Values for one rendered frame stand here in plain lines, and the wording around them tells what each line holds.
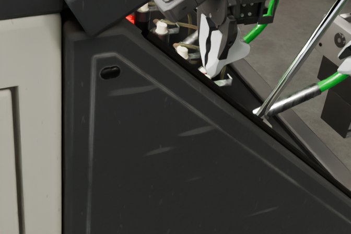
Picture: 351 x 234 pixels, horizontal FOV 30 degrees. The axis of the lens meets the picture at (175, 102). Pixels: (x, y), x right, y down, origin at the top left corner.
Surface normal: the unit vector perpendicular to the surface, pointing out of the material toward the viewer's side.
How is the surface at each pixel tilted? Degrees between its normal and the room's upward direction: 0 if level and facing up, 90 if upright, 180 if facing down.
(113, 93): 90
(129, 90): 90
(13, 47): 90
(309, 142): 0
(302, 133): 0
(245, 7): 90
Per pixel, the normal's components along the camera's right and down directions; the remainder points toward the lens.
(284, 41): 0.10, -0.80
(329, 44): -0.87, 0.22
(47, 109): 0.42, 0.57
